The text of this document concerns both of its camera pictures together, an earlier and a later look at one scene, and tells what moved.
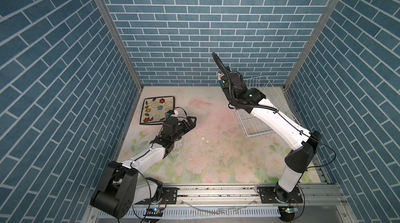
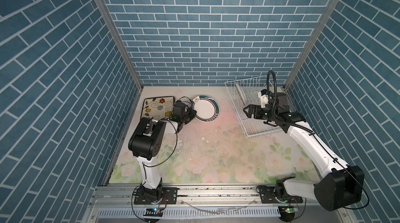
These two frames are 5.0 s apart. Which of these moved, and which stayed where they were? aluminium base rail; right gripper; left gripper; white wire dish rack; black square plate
Moved: right gripper; left gripper
Stayed: white wire dish rack; black square plate; aluminium base rail
